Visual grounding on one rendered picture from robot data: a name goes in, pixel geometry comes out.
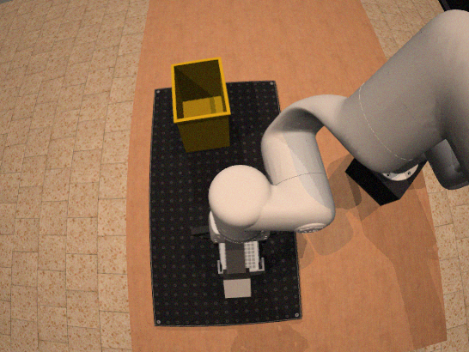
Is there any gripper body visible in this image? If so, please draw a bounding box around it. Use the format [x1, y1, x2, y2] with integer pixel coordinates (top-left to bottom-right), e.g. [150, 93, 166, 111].
[209, 212, 270, 243]

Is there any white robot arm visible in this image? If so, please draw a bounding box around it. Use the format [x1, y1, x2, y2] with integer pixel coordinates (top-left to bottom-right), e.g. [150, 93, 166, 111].
[209, 9, 469, 298]

